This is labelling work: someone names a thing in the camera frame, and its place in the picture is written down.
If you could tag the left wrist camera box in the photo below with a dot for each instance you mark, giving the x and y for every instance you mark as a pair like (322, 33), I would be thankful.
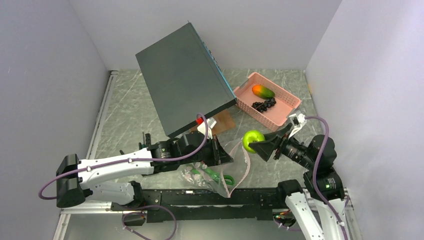
(206, 127)

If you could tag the wooden base board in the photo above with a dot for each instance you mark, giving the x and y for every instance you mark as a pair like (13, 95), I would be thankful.
(224, 122)

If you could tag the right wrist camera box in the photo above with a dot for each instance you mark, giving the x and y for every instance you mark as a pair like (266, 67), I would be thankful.
(298, 121)

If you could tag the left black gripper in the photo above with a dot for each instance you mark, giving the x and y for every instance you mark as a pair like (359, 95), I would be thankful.
(219, 155)

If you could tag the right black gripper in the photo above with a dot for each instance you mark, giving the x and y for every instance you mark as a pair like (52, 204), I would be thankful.
(265, 148)

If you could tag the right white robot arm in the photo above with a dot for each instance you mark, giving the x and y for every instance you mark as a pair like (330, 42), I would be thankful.
(319, 208)

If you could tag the clear zip top bag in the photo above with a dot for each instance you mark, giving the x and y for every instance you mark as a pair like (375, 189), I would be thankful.
(239, 170)

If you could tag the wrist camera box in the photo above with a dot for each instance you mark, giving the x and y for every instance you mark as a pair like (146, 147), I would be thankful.
(298, 121)
(206, 127)

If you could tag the black front rail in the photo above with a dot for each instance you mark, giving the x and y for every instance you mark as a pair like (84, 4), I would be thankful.
(201, 204)

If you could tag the green apple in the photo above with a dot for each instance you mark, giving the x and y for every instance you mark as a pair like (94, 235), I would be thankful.
(252, 136)

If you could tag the dark tilted monitor panel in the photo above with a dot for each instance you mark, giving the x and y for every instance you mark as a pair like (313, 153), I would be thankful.
(184, 79)

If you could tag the black grape bunch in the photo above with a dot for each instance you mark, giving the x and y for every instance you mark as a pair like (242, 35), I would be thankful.
(265, 105)

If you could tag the pink perforated plastic basket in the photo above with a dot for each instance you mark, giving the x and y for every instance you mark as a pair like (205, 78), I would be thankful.
(274, 117)

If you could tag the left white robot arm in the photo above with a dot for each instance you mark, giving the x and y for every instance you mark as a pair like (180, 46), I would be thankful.
(79, 180)

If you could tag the orange green mango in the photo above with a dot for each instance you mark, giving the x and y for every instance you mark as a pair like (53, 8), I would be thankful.
(262, 92)

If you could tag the long green chili pepper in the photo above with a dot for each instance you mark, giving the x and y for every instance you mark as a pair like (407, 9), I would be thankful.
(215, 176)

